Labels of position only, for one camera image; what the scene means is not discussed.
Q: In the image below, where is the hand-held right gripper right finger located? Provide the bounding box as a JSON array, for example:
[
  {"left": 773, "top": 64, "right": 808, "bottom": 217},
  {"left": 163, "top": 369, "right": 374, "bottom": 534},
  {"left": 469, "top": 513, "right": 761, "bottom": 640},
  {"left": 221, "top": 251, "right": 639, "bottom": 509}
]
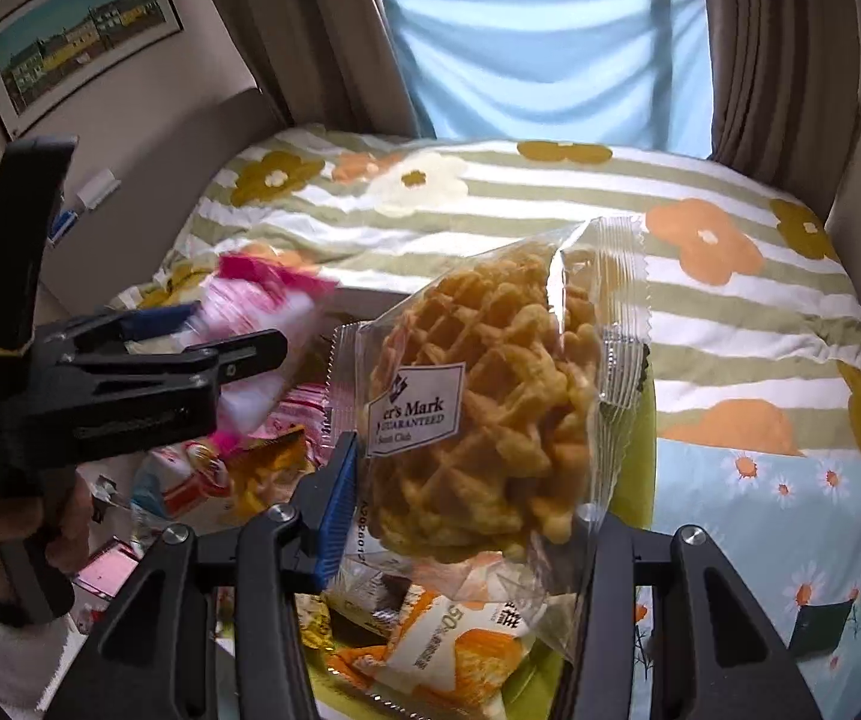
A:
[{"left": 550, "top": 510, "right": 825, "bottom": 720}]

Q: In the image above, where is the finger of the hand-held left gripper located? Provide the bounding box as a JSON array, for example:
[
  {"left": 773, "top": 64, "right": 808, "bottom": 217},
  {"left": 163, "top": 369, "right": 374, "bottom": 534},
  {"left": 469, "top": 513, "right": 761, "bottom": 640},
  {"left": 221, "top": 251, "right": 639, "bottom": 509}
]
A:
[
  {"left": 36, "top": 302, "right": 202, "bottom": 350},
  {"left": 62, "top": 328, "right": 289, "bottom": 400}
]

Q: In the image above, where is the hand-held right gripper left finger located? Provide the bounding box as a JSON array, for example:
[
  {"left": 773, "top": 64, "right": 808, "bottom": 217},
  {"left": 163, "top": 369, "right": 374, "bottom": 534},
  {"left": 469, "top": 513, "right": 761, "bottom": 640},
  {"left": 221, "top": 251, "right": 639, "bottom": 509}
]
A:
[{"left": 44, "top": 431, "right": 362, "bottom": 720}]

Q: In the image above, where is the pink white snack packet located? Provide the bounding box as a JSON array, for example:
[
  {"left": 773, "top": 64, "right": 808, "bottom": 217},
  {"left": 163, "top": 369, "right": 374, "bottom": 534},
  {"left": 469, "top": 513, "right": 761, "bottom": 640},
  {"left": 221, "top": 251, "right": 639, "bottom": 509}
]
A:
[{"left": 190, "top": 253, "right": 341, "bottom": 458}]

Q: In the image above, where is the green cardboard box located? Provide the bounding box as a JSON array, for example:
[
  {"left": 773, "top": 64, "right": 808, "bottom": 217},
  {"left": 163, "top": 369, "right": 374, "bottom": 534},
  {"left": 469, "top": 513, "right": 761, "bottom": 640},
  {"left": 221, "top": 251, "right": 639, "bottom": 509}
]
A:
[{"left": 302, "top": 349, "right": 660, "bottom": 720}]

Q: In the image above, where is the clear waffle packet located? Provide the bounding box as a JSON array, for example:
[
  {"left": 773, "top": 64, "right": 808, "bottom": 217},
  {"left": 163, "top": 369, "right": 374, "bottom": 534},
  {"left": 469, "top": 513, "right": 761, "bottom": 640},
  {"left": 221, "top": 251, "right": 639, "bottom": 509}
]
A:
[{"left": 329, "top": 216, "right": 652, "bottom": 668}]

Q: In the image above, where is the person's left forearm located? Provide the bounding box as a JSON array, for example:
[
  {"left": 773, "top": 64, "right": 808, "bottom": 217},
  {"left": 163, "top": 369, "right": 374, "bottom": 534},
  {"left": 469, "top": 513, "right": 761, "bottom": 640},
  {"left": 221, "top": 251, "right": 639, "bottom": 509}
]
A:
[{"left": 0, "top": 585, "right": 79, "bottom": 706}]

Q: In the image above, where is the person's left hand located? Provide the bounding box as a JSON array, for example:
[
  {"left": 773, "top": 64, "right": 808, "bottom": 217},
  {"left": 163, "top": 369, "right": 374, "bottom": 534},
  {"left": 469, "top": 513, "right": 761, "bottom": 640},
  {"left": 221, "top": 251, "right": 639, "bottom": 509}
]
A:
[{"left": 0, "top": 478, "right": 95, "bottom": 597}]

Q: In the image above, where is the gold yellow snack packet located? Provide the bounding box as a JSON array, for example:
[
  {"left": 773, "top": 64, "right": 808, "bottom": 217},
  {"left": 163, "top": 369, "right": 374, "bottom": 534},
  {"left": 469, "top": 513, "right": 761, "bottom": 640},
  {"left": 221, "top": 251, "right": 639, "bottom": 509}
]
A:
[{"left": 229, "top": 427, "right": 319, "bottom": 522}]

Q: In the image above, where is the pink striped snack packet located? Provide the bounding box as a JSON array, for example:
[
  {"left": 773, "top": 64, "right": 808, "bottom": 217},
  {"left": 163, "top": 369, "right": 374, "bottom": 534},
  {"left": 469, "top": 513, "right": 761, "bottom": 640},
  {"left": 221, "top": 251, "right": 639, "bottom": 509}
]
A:
[{"left": 269, "top": 384, "right": 330, "bottom": 440}]

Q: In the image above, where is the red white snack packet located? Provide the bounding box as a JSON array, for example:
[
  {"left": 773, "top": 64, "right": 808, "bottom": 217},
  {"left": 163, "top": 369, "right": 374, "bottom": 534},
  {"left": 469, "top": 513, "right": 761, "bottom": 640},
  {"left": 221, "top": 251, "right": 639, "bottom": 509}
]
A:
[{"left": 146, "top": 441, "right": 236, "bottom": 518}]

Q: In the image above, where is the pink flat box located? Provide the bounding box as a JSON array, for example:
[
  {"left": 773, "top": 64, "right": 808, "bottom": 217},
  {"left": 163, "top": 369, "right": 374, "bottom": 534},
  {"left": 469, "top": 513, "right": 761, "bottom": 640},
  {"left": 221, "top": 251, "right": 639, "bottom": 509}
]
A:
[{"left": 74, "top": 540, "right": 142, "bottom": 599}]

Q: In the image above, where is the small white device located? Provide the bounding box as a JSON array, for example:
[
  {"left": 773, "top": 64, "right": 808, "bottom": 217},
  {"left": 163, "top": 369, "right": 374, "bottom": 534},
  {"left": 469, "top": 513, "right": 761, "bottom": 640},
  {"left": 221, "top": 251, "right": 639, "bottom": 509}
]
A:
[{"left": 74, "top": 169, "right": 120, "bottom": 211}]

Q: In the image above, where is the beige padded headboard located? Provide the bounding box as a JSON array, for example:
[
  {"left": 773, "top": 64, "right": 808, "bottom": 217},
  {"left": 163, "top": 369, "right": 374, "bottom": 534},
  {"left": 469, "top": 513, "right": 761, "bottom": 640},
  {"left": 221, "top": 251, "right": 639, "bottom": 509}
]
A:
[{"left": 6, "top": 86, "right": 289, "bottom": 316}]

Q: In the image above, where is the light blue daisy bed sheet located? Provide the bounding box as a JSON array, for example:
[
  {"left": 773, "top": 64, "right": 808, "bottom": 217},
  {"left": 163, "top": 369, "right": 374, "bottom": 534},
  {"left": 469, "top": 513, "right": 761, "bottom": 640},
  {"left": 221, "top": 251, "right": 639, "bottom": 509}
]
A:
[{"left": 625, "top": 435, "right": 861, "bottom": 720}]

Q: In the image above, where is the orange white snack packet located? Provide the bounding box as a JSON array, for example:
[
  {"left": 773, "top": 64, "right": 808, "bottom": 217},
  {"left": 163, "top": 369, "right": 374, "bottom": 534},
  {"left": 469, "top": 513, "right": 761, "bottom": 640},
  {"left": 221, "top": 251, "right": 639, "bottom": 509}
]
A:
[{"left": 325, "top": 551, "right": 544, "bottom": 710}]

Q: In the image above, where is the brown curtain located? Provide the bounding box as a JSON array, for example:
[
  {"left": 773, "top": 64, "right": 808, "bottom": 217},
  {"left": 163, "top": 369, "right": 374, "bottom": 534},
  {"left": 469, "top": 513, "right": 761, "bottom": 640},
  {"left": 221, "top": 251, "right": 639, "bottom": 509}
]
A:
[
  {"left": 700, "top": 0, "right": 861, "bottom": 188},
  {"left": 182, "top": 0, "right": 431, "bottom": 140}
]

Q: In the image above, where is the striped floral blanket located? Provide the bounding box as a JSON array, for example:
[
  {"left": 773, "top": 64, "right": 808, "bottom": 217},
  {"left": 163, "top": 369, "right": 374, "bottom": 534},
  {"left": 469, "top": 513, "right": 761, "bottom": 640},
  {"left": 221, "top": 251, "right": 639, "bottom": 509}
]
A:
[{"left": 122, "top": 124, "right": 861, "bottom": 458}]

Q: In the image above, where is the light blue window cloth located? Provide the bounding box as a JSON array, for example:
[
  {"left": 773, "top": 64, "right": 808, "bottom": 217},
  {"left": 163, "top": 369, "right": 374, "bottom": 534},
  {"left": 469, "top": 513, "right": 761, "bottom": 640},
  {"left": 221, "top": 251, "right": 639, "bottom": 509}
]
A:
[{"left": 381, "top": 0, "right": 716, "bottom": 158}]

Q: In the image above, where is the framed wall picture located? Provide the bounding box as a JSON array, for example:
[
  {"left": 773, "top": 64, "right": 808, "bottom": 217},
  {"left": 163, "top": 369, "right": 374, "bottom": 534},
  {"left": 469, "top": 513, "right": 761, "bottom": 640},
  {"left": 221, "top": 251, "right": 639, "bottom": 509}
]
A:
[{"left": 0, "top": 0, "right": 184, "bottom": 142}]

